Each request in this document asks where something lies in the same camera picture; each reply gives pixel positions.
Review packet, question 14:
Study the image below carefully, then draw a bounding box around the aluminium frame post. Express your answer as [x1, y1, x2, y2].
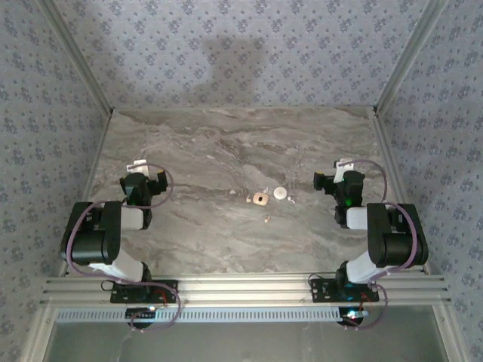
[372, 0, 451, 115]
[37, 0, 115, 115]

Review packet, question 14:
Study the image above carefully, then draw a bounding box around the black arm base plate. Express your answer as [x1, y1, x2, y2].
[110, 280, 179, 305]
[310, 278, 380, 303]

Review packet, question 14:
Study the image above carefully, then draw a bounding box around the grey slotted cable duct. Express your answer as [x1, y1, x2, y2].
[54, 305, 374, 324]

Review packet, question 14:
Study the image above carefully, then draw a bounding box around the aluminium table edge rail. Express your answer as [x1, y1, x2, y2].
[371, 109, 432, 275]

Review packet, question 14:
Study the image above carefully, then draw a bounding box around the aluminium extrusion rail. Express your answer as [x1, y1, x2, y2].
[39, 274, 452, 306]

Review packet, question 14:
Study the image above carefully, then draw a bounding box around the black controller board with LED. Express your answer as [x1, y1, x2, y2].
[338, 306, 370, 327]
[125, 306, 158, 326]

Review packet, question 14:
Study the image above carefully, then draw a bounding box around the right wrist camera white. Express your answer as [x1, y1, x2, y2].
[333, 158, 356, 182]

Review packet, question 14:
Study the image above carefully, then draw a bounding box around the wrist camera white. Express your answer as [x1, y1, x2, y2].
[125, 159, 149, 175]
[333, 158, 356, 182]

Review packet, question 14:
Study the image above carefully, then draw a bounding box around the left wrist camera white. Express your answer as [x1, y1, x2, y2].
[125, 159, 149, 175]

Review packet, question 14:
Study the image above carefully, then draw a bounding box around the purple cable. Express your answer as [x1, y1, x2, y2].
[339, 158, 420, 333]
[62, 162, 183, 333]

